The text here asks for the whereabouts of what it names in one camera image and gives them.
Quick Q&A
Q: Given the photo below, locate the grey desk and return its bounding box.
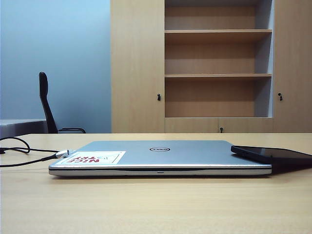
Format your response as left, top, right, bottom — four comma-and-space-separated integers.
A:
0, 119, 49, 139

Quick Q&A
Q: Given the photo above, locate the black office chair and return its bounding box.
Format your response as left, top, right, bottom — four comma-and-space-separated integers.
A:
38, 72, 86, 134

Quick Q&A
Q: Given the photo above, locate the black smartphone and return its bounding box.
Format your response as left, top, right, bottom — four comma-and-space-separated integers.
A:
230, 145, 312, 169

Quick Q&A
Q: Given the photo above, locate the silver Dell laptop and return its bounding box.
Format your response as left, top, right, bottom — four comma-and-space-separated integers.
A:
48, 140, 273, 176

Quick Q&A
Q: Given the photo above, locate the light wooden shelf cabinet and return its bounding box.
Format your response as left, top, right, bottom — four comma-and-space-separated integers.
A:
110, 0, 312, 134

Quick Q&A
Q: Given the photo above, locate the black charging cable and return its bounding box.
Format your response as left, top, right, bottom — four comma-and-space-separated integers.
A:
0, 136, 74, 168

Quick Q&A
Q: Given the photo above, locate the white red-lettered sticker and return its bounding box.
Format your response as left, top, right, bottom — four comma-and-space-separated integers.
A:
59, 150, 127, 165

